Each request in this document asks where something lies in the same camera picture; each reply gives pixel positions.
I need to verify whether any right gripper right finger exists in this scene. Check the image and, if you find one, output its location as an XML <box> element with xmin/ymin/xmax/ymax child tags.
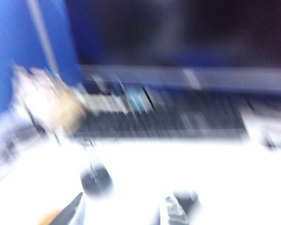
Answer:
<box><xmin>163</xmin><ymin>189</ymin><xmax>202</xmax><ymax>225</ymax></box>

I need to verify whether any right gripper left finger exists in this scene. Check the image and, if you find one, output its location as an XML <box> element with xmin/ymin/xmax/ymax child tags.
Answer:
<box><xmin>52</xmin><ymin>191</ymin><xmax>85</xmax><ymax>225</ymax></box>

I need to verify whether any black grey upside-down mouse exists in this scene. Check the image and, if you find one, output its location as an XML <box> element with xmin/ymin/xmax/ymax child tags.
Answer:
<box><xmin>80</xmin><ymin>163</ymin><xmax>115</xmax><ymax>199</ymax></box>

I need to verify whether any black mechanical keyboard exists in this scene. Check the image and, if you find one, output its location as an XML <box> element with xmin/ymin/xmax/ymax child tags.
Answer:
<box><xmin>72</xmin><ymin>90</ymin><xmax>247</xmax><ymax>142</ymax></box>

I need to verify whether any kraft paper desk calendar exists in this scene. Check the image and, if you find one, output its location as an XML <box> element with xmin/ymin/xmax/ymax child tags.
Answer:
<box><xmin>11</xmin><ymin>65</ymin><xmax>86</xmax><ymax>135</ymax></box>

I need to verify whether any large black computer monitor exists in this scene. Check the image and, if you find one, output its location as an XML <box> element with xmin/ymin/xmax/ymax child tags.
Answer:
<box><xmin>67</xmin><ymin>0</ymin><xmax>281</xmax><ymax>91</ymax></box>

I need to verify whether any silver partition post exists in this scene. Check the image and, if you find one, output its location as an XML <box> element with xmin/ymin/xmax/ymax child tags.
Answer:
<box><xmin>26</xmin><ymin>0</ymin><xmax>60</xmax><ymax>76</ymax></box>

